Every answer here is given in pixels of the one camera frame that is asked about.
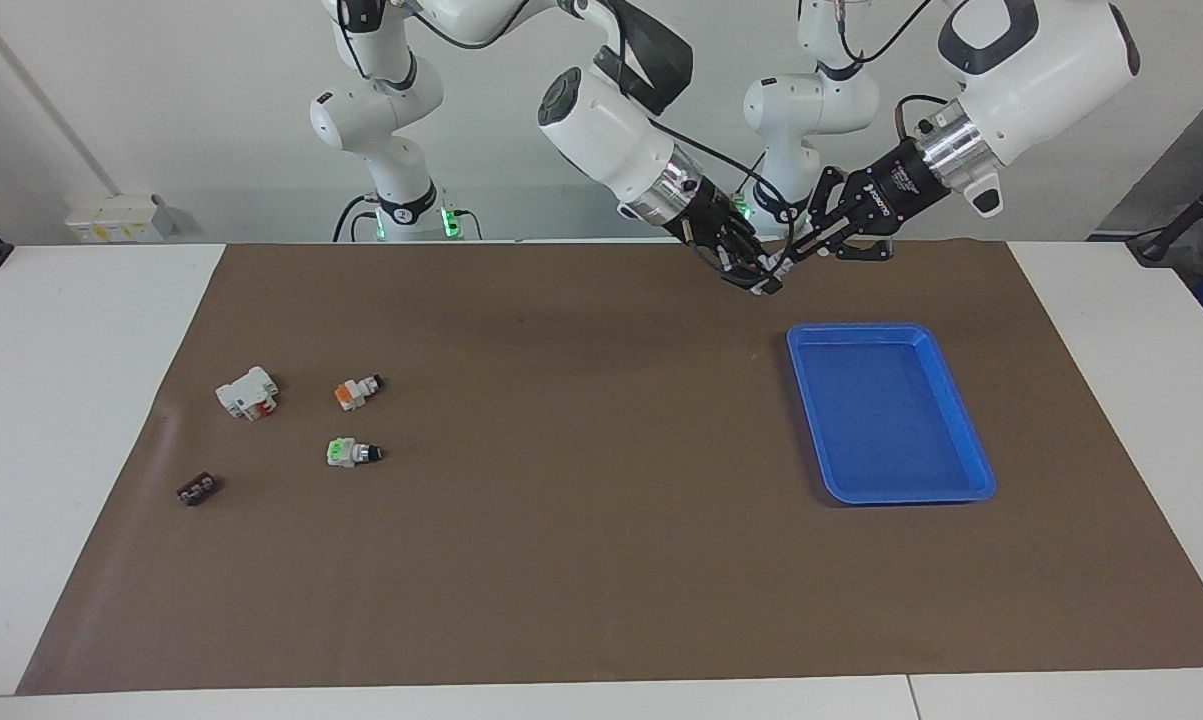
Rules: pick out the black stand pole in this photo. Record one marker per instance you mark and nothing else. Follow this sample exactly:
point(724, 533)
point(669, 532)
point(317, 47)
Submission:
point(1186, 220)

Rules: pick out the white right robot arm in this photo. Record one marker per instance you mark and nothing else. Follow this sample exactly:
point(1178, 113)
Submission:
point(606, 130)

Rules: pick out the brown table mat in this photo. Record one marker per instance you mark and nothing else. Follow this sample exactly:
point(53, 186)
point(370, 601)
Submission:
point(601, 550)

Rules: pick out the white circuit breaker red lever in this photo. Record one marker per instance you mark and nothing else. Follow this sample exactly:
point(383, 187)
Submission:
point(247, 392)

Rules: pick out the white wall socket box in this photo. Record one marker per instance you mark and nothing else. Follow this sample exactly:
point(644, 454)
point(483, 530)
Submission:
point(113, 218)

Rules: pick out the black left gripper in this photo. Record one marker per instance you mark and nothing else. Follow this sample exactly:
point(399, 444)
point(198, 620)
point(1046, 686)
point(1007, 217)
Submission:
point(901, 185)

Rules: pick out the blue plastic tray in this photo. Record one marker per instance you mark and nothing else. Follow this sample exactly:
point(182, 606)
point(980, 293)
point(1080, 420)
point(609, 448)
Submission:
point(886, 415)

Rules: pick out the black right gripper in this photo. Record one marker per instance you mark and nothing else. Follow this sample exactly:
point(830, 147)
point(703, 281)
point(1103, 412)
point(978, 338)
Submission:
point(709, 220)

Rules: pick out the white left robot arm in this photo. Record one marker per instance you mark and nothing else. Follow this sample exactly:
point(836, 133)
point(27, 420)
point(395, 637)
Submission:
point(1031, 70)

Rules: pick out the green white knob switch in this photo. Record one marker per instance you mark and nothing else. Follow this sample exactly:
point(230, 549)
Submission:
point(349, 453)

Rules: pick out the black terminal block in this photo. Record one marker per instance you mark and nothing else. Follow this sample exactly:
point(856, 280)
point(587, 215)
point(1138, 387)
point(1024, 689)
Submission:
point(198, 489)

